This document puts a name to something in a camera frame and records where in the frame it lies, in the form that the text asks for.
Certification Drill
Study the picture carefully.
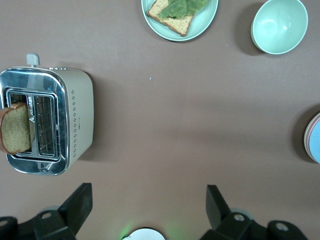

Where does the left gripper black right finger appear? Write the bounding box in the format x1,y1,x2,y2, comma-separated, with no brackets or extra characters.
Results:
201,184,268,240

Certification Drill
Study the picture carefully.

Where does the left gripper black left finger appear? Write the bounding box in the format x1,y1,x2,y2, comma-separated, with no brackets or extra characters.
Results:
18,182,93,240

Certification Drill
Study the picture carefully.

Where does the blue plate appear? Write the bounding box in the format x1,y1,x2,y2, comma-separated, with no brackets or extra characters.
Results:
308,116,320,165

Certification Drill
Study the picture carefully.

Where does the beige and chrome toaster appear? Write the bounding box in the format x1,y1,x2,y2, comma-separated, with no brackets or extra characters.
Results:
0,52,95,176

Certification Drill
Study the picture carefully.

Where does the brown toast slice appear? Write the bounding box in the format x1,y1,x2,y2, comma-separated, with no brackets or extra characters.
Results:
0,101,33,155

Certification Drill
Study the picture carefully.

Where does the beige plate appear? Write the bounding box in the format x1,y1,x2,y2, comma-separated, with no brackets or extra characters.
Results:
303,111,320,163

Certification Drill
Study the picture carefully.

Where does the green plate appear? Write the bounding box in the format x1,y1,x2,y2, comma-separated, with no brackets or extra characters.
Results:
141,0,219,42

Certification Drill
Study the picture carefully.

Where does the light bread slice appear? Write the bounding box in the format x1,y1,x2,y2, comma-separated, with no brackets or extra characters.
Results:
146,0,195,38

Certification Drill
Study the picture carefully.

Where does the green bowl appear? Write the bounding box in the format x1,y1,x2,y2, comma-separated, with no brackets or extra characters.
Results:
251,0,309,55

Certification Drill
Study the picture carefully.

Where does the green lettuce leaf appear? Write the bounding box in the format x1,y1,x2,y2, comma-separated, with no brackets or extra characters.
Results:
158,0,210,20

